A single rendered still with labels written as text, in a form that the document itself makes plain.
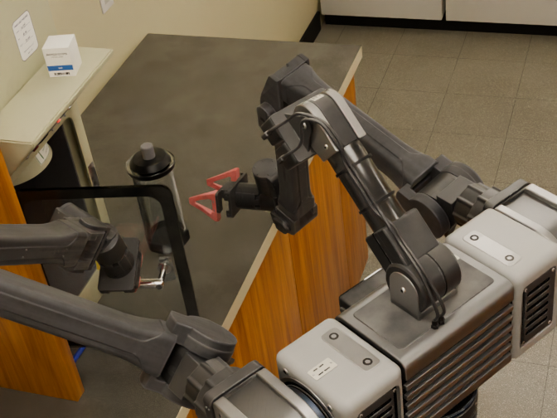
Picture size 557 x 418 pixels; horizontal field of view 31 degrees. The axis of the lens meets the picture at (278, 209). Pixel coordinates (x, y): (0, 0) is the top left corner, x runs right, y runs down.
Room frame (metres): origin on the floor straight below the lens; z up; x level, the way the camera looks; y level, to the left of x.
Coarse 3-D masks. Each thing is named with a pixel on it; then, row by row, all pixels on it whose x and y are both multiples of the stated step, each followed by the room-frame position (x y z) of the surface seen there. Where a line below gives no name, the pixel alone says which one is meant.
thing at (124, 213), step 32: (32, 192) 1.47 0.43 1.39; (64, 192) 1.46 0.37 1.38; (96, 192) 1.45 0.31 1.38; (128, 192) 1.43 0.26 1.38; (160, 192) 1.42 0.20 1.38; (128, 224) 1.44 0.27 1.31; (160, 224) 1.43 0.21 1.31; (160, 256) 1.43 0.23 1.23; (64, 288) 1.47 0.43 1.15; (96, 288) 1.46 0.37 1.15; (192, 288) 1.42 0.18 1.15
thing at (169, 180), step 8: (168, 152) 1.86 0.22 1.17; (128, 160) 1.85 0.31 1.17; (128, 168) 1.82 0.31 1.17; (168, 168) 1.80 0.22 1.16; (136, 176) 1.79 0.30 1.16; (144, 176) 1.78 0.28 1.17; (152, 176) 1.78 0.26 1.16; (168, 176) 1.81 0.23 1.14; (136, 184) 1.81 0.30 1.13; (144, 184) 1.79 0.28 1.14; (168, 184) 1.80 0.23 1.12; (176, 184) 1.83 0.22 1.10; (176, 192) 1.82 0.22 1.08; (176, 200) 1.81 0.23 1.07; (176, 208) 1.81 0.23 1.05; (184, 224) 1.83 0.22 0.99
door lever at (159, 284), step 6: (162, 264) 1.43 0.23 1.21; (162, 270) 1.42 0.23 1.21; (168, 270) 1.42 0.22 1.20; (162, 276) 1.40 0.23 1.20; (144, 282) 1.39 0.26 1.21; (150, 282) 1.39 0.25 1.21; (156, 282) 1.38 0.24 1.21; (162, 282) 1.38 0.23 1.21; (138, 288) 1.39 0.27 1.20; (144, 288) 1.39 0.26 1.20; (150, 288) 1.38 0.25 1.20; (156, 288) 1.38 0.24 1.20; (162, 288) 1.38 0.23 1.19
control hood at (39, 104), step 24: (96, 48) 1.74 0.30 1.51; (48, 72) 1.67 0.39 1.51; (96, 72) 1.66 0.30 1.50; (24, 96) 1.59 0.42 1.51; (48, 96) 1.58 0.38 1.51; (72, 96) 1.57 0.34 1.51; (0, 120) 1.52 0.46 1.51; (24, 120) 1.51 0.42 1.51; (48, 120) 1.50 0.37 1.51; (0, 144) 1.46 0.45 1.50; (24, 144) 1.44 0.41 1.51
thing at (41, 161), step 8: (48, 144) 1.72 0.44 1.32; (40, 152) 1.66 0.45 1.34; (48, 152) 1.68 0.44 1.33; (32, 160) 1.64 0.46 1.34; (40, 160) 1.65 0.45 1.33; (48, 160) 1.66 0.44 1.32; (32, 168) 1.63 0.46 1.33; (40, 168) 1.63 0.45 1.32; (24, 176) 1.61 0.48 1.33; (32, 176) 1.62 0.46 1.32; (16, 184) 1.60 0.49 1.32
